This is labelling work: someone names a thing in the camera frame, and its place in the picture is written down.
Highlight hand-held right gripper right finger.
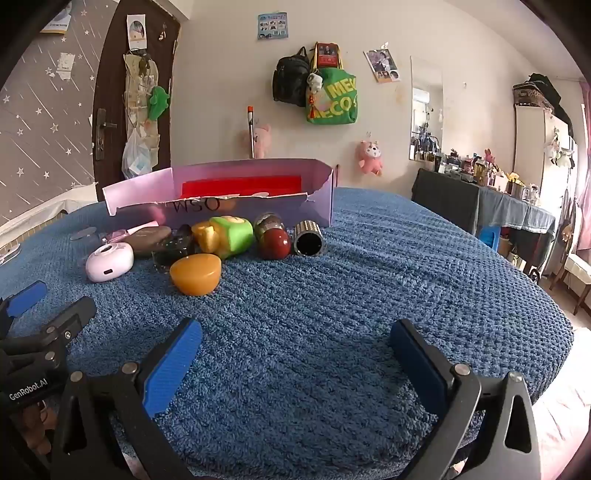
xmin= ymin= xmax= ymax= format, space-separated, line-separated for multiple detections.
xmin=389 ymin=318 xmax=542 ymax=480

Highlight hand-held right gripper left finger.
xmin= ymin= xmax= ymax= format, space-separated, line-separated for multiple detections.
xmin=50 ymin=318 xmax=204 ymax=480

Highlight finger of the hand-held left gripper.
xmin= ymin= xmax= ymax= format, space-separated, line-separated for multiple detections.
xmin=0 ymin=296 xmax=98 ymax=370
xmin=0 ymin=280 xmax=48 ymax=342

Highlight white pink round device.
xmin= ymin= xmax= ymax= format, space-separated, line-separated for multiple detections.
xmin=86 ymin=242 xmax=134 ymax=282

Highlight orange translucent block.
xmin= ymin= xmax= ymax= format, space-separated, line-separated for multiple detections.
xmin=170 ymin=253 xmax=222 ymax=296

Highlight brown eye shadow case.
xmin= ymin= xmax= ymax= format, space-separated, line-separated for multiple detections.
xmin=124 ymin=225 xmax=172 ymax=254

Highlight green yellow toy figure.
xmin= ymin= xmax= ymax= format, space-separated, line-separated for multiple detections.
xmin=199 ymin=216 xmax=255 ymax=260

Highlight dark red ball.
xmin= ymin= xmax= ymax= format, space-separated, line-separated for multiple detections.
xmin=257 ymin=228 xmax=292 ymax=260

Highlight silver metal cylinder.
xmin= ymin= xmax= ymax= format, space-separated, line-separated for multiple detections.
xmin=294 ymin=222 xmax=328 ymax=256

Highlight purple cardboard box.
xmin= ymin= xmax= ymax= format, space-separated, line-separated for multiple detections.
xmin=102 ymin=158 xmax=335 ymax=229

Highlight person's left hand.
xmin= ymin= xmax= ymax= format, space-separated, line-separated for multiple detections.
xmin=23 ymin=401 xmax=54 ymax=457

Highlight blue blanket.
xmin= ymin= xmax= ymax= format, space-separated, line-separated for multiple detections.
xmin=0 ymin=187 xmax=575 ymax=480

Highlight blue stool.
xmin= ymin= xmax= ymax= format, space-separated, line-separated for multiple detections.
xmin=478 ymin=226 xmax=502 ymax=252

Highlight black covered table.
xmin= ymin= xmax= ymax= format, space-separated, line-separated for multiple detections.
xmin=411 ymin=168 xmax=481 ymax=236

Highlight clear plastic bag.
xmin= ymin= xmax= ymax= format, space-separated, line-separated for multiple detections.
xmin=121 ymin=131 xmax=153 ymax=181

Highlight blue tablecloth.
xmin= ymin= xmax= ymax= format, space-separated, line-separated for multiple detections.
xmin=478 ymin=185 xmax=557 ymax=236

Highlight cream cushioned stool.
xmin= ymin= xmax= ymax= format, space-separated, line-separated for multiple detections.
xmin=550 ymin=251 xmax=591 ymax=315

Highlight cluster of cosmetic bottles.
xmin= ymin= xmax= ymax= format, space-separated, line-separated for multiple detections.
xmin=413 ymin=134 xmax=541 ymax=204

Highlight pink bear plush toy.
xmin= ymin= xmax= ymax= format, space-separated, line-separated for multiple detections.
xmin=355 ymin=140 xmax=384 ymax=176

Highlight green plush toy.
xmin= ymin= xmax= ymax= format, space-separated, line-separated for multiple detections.
xmin=147 ymin=86 xmax=171 ymax=121

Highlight beige hanging organiser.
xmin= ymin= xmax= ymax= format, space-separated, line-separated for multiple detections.
xmin=121 ymin=52 xmax=162 ymax=153

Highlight pale pink plush toy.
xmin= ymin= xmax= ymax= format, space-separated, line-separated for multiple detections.
xmin=240 ymin=124 xmax=272 ymax=159

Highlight brown door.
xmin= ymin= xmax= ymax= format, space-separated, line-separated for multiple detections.
xmin=92 ymin=0 xmax=182 ymax=201

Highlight white wardrobe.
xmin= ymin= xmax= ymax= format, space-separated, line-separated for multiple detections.
xmin=513 ymin=104 xmax=578 ymax=278

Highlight white plush toy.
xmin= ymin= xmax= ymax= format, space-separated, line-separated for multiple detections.
xmin=547 ymin=131 xmax=574 ymax=168

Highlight pink curtain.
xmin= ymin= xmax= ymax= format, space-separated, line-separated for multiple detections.
xmin=578 ymin=80 xmax=591 ymax=252

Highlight green tote bag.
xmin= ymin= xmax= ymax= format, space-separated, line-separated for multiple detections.
xmin=305 ymin=67 xmax=359 ymax=125

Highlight white picture card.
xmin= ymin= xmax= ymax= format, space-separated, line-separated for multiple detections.
xmin=126 ymin=14 xmax=147 ymax=51

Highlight dark bags on wardrobe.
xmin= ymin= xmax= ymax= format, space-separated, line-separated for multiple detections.
xmin=512 ymin=73 xmax=561 ymax=108

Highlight black backpack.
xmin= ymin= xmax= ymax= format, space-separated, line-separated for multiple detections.
xmin=272 ymin=47 xmax=311 ymax=108

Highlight metal door handle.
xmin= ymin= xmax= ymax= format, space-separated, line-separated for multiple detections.
xmin=92 ymin=109 xmax=120 ymax=161

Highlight wall mirror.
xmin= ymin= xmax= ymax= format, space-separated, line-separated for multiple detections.
xmin=409 ymin=56 xmax=445 ymax=162

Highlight white wall leaflet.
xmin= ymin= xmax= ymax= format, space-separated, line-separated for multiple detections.
xmin=41 ymin=0 xmax=72 ymax=34

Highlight white plush keychain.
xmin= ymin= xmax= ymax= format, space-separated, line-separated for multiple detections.
xmin=307 ymin=71 xmax=324 ymax=121

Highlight wall photos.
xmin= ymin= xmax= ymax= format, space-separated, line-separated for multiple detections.
xmin=364 ymin=48 xmax=402 ymax=84

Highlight red wall calendar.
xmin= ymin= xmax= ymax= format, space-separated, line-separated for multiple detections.
xmin=315 ymin=42 xmax=341 ymax=69

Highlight blue wall poster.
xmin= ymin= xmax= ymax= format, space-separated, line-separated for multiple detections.
xmin=257 ymin=12 xmax=291 ymax=41

